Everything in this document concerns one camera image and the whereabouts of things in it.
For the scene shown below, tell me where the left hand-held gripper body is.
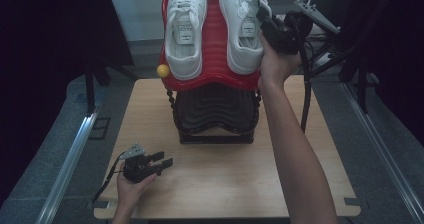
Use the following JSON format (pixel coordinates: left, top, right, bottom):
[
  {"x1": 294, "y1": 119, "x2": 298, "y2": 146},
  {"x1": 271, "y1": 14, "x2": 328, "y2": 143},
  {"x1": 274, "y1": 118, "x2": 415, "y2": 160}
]
[{"x1": 118, "y1": 143, "x2": 158, "y2": 185}]

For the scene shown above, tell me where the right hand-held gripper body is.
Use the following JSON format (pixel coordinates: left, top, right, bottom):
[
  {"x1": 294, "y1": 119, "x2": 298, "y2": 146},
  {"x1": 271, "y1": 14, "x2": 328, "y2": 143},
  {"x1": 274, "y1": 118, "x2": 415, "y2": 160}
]
[{"x1": 265, "y1": 0, "x2": 341, "y2": 56}]

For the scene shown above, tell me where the white sneaker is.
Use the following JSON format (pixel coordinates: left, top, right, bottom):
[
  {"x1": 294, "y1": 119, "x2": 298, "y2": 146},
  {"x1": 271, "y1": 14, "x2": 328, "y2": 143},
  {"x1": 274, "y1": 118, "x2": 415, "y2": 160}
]
[
  {"x1": 218, "y1": 0, "x2": 273, "y2": 76},
  {"x1": 164, "y1": 0, "x2": 208, "y2": 82}
]

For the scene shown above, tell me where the red and black shoe rack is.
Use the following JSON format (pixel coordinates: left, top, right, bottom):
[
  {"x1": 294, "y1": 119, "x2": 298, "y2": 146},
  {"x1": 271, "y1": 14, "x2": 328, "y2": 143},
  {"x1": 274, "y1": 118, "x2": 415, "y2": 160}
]
[{"x1": 156, "y1": 0, "x2": 268, "y2": 146}]

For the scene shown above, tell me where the person's left hand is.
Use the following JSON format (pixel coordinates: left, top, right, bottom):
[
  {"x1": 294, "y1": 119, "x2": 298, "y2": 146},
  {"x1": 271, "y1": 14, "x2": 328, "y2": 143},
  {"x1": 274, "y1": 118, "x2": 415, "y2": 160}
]
[{"x1": 115, "y1": 170, "x2": 158, "y2": 216}]

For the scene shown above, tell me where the person's right hand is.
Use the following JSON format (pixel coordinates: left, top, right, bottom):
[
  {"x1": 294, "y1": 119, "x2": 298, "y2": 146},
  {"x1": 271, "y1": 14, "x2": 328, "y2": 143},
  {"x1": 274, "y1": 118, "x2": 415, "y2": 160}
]
[{"x1": 257, "y1": 33, "x2": 303, "y2": 90}]

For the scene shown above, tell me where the white power strip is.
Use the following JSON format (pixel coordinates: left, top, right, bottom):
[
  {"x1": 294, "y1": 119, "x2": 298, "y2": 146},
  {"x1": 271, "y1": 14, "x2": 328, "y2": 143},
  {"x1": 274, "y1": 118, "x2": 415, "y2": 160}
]
[{"x1": 314, "y1": 51, "x2": 335, "y2": 68}]

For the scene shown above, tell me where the black metal stand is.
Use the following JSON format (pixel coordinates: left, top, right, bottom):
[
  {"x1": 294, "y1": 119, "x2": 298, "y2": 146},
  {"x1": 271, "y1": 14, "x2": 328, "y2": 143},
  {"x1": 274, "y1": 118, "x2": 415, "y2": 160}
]
[
  {"x1": 308, "y1": 0, "x2": 406, "y2": 116},
  {"x1": 83, "y1": 58, "x2": 141, "y2": 116}
]

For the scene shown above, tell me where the dark curtain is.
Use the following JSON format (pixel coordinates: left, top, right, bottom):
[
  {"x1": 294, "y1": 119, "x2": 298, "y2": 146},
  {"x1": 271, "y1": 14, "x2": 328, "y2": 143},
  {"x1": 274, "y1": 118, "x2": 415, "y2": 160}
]
[
  {"x1": 308, "y1": 0, "x2": 424, "y2": 149},
  {"x1": 0, "y1": 0, "x2": 135, "y2": 208}
]

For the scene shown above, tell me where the black square floor bracket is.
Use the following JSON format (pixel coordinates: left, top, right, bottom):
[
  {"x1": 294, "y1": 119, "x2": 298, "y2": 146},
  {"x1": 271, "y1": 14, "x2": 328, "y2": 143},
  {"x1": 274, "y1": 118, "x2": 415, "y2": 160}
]
[{"x1": 88, "y1": 116, "x2": 112, "y2": 141}]

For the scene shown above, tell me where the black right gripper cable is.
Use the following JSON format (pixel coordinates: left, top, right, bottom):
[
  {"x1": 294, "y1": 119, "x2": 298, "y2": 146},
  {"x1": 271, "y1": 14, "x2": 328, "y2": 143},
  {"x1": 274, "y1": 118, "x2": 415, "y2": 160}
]
[{"x1": 297, "y1": 38, "x2": 313, "y2": 134}]

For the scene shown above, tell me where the metal floor rail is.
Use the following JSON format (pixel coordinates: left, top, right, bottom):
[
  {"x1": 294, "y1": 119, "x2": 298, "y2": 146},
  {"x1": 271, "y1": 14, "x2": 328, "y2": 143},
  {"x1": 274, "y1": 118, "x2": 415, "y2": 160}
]
[
  {"x1": 34, "y1": 106, "x2": 102, "y2": 224},
  {"x1": 342, "y1": 82, "x2": 424, "y2": 224}
]

